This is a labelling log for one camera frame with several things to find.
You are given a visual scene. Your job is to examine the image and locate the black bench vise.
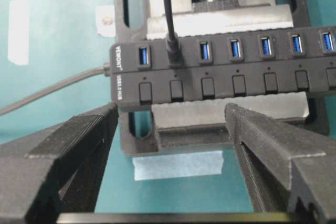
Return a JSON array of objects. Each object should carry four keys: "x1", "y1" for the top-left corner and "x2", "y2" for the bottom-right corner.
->
[{"x1": 114, "y1": 0, "x2": 335, "y2": 156}]

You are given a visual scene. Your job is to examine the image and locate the blue tape strip bottom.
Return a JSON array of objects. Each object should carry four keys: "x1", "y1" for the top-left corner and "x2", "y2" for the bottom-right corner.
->
[{"x1": 8, "y1": 0, "x2": 30, "y2": 66}]

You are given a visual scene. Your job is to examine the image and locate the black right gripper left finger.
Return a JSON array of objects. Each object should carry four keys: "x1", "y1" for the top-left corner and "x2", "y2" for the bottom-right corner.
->
[{"x1": 1, "y1": 103, "x2": 118, "y2": 223}]

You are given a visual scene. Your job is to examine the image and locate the white sticker with black dot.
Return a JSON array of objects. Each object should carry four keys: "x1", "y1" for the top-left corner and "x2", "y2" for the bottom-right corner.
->
[{"x1": 95, "y1": 5, "x2": 116, "y2": 38}]

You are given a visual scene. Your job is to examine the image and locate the grey hub power cable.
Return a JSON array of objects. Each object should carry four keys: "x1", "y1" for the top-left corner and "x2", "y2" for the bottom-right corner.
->
[{"x1": 0, "y1": 62, "x2": 112, "y2": 116}]

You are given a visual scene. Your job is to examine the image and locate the blue tape under vise right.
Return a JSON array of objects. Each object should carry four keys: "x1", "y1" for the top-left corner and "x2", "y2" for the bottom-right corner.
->
[{"x1": 132, "y1": 151, "x2": 224, "y2": 181}]

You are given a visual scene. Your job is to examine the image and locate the black USB cable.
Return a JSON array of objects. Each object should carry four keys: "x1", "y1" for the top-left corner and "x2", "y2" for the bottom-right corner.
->
[{"x1": 160, "y1": 0, "x2": 184, "y2": 68}]

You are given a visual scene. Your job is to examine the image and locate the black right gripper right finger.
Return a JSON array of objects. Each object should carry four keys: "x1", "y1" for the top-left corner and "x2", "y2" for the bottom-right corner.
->
[{"x1": 224, "y1": 103, "x2": 335, "y2": 223}]

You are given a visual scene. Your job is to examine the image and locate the black multiport USB hub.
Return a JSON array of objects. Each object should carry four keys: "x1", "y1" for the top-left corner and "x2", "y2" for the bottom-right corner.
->
[{"x1": 110, "y1": 26, "x2": 335, "y2": 110}]

